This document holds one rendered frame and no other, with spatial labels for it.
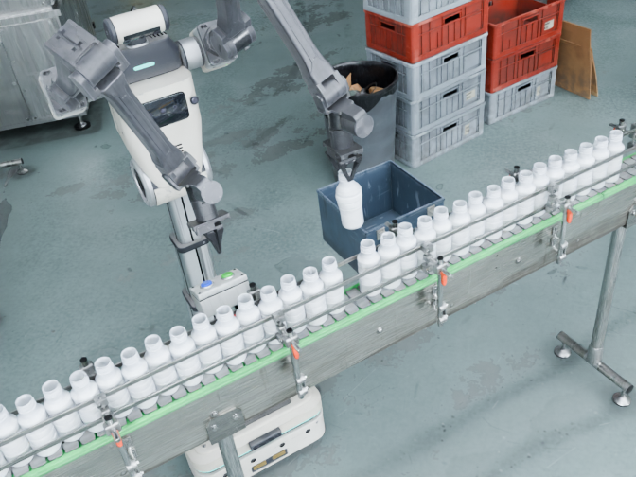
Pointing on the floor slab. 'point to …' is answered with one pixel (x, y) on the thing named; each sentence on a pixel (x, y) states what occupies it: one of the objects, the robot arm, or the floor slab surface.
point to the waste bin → (372, 151)
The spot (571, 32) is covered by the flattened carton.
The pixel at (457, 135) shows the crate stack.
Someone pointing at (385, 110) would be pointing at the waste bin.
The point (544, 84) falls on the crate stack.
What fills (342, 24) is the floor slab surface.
